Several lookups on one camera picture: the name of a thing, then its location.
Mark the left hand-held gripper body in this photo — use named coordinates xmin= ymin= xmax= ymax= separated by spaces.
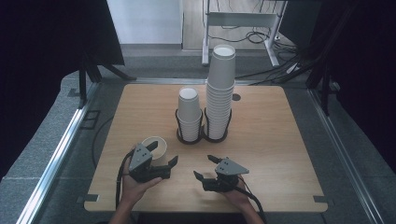
xmin=127 ymin=143 xmax=172 ymax=184

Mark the bundle of black floor cables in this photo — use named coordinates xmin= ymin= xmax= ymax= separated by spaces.
xmin=207 ymin=26 xmax=312 ymax=87

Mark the tall stack of white cups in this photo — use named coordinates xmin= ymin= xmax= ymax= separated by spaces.
xmin=205 ymin=44 xmax=236 ymax=141

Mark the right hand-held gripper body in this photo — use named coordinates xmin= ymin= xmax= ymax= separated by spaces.
xmin=201 ymin=157 xmax=250 ymax=193

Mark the thin black floor cable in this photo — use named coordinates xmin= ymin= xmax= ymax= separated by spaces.
xmin=91 ymin=116 xmax=115 ymax=170

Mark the left hand-held gripper cable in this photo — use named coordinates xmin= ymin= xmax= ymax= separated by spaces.
xmin=115 ymin=148 xmax=136 ymax=210

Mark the white power strip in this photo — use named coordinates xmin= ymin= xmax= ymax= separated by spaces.
xmin=285 ymin=63 xmax=302 ymax=75

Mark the black curtain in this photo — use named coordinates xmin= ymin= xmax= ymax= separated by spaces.
xmin=278 ymin=0 xmax=396 ymax=175
xmin=0 ymin=0 xmax=125 ymax=181

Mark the person's left hand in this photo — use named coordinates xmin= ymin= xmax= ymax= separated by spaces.
xmin=120 ymin=155 xmax=163 ymax=207

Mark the black wire cup holder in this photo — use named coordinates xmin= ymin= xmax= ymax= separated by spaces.
xmin=175 ymin=106 xmax=233 ymax=146

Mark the white metal desk frame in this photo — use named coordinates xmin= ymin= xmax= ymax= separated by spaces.
xmin=201 ymin=0 xmax=289 ymax=68

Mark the single white paper cup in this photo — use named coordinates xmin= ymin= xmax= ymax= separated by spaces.
xmin=141 ymin=135 xmax=168 ymax=168

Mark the aluminium floor rail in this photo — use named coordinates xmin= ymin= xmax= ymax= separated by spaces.
xmin=306 ymin=88 xmax=386 ymax=224
xmin=16 ymin=82 xmax=101 ymax=224

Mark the black metal stand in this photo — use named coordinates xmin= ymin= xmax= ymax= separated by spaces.
xmin=78 ymin=50 xmax=137 ymax=109
xmin=305 ymin=59 xmax=332 ymax=117

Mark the right hand-held gripper cable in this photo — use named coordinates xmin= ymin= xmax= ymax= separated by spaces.
xmin=228 ymin=178 xmax=268 ymax=224

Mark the short stack of white cups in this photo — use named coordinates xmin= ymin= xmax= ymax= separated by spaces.
xmin=177 ymin=86 xmax=204 ymax=144

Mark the person's right hand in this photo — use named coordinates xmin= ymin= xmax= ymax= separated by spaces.
xmin=219 ymin=175 xmax=254 ymax=209

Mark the hand-held gripper cable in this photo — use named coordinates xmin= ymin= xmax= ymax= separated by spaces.
xmin=115 ymin=148 xmax=136 ymax=210
xmin=228 ymin=178 xmax=268 ymax=224

